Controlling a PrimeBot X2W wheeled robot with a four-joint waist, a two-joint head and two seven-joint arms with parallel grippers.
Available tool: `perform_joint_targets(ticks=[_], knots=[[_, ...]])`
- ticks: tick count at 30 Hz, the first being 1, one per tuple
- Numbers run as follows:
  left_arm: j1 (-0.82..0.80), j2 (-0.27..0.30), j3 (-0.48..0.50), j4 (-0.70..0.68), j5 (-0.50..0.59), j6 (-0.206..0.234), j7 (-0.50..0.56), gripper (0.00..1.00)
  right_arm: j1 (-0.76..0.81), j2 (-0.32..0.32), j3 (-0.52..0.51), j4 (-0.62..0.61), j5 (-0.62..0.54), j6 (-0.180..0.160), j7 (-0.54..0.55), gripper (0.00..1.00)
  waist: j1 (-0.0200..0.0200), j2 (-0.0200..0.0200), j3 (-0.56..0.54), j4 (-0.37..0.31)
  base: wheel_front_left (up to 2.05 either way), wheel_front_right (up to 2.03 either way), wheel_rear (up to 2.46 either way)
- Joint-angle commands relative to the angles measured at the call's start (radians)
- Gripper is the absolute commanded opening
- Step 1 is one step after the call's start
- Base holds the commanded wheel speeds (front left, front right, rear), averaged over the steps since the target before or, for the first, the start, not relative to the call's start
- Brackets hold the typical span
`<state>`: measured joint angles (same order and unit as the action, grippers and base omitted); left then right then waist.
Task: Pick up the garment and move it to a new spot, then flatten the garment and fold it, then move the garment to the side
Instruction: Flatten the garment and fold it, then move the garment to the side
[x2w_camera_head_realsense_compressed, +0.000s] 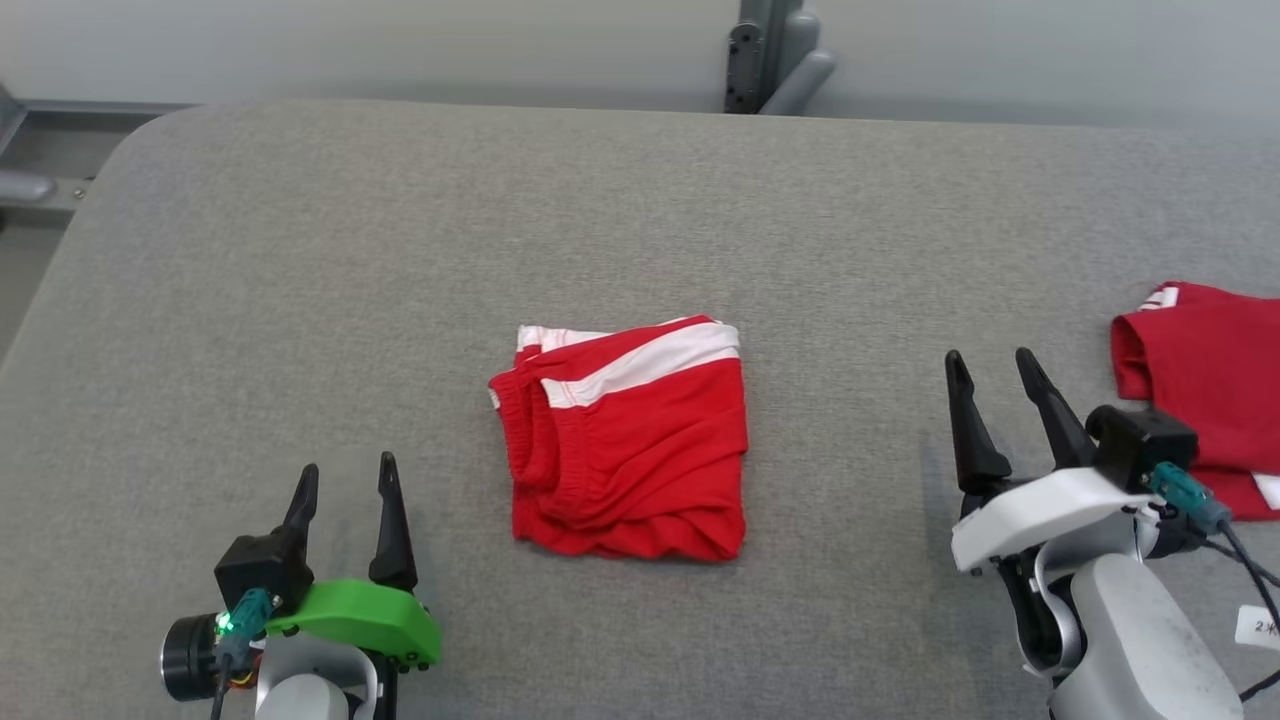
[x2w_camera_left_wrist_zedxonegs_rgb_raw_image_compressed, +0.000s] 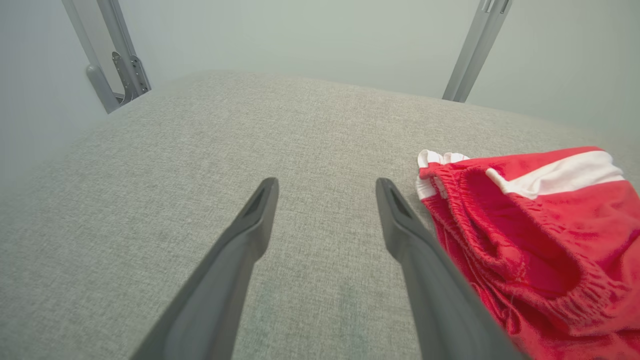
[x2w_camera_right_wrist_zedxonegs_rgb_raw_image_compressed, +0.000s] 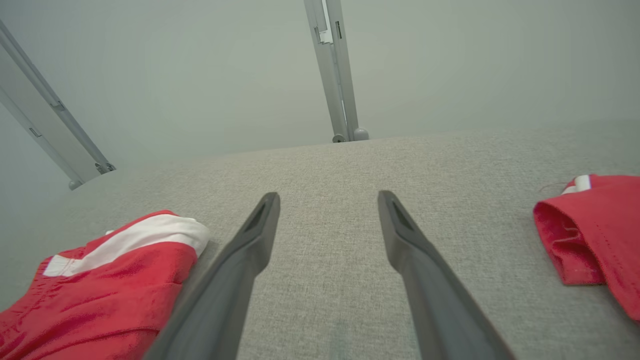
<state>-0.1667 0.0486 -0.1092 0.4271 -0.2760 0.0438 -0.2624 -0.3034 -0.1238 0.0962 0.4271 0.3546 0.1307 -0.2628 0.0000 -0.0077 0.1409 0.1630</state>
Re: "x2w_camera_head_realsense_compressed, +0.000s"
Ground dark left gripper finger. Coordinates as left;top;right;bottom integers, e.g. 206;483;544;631
369;452;419;591
282;464;319;546

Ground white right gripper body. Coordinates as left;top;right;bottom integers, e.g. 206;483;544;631
951;468;1151;574

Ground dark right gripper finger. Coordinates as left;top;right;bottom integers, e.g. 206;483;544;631
946;351;1013;494
1016;348;1096;471

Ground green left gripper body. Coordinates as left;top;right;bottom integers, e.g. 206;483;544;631
265;580;442;669

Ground red white jersey shirt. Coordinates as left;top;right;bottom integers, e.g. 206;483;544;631
1110;281;1280;523

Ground red white-striped shorts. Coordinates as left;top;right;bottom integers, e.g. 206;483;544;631
488;315;751;563

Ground black left cable teal plug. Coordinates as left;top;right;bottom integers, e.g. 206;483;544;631
208;588;277;720

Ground white cable label tag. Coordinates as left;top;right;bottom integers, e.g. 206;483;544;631
1233;605;1280;653

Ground grey metal frame post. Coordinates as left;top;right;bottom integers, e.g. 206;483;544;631
724;0;837;116

